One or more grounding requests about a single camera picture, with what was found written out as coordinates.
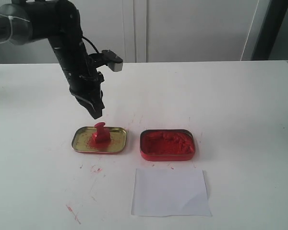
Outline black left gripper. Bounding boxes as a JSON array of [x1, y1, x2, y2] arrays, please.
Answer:
[[49, 33, 105, 119]]

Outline white paper sheet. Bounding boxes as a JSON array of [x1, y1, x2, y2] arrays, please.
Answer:
[[131, 168, 212, 217]]

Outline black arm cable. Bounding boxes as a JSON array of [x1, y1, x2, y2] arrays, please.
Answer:
[[82, 35, 101, 55]]

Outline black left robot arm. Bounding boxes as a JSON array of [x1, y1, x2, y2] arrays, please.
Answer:
[[0, 0, 104, 119]]

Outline white cabinet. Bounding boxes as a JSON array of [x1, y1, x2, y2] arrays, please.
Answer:
[[0, 0, 271, 64]]

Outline gold tin lid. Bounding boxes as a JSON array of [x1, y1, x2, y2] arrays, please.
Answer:
[[72, 126, 127, 154]]

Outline red ink pad tin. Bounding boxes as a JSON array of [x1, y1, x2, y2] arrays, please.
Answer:
[[140, 129, 196, 161]]

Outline red plastic stamp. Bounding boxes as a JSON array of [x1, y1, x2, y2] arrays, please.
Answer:
[[92, 122, 110, 144]]

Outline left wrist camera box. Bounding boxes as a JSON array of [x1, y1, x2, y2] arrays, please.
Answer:
[[102, 49, 123, 72]]

